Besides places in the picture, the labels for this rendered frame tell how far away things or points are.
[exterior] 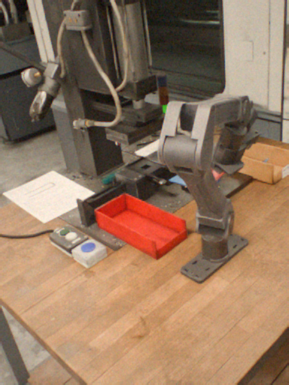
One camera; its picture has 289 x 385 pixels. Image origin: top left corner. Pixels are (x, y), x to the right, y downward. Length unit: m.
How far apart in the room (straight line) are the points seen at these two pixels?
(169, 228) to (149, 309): 0.30
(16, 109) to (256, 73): 3.04
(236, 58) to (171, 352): 1.26
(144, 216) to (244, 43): 0.85
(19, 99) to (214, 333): 3.76
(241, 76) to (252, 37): 0.16
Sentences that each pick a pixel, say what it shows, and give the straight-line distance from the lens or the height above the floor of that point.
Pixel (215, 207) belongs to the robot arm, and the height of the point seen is 1.08.
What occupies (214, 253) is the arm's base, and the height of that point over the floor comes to 0.94.
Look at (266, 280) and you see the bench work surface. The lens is 1.06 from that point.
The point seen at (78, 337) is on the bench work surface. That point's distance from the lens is 0.99.
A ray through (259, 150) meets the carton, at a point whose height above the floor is 0.94.
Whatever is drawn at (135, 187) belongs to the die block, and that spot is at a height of 0.96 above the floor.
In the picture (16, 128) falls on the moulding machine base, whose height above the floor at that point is 0.18.
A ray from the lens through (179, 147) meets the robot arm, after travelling 0.82.
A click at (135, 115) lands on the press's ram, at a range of 1.29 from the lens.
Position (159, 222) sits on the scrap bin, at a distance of 1.24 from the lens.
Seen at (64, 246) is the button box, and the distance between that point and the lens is 1.20.
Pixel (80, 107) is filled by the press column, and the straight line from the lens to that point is 1.47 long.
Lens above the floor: 1.61
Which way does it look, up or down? 30 degrees down
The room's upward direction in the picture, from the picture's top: 8 degrees counter-clockwise
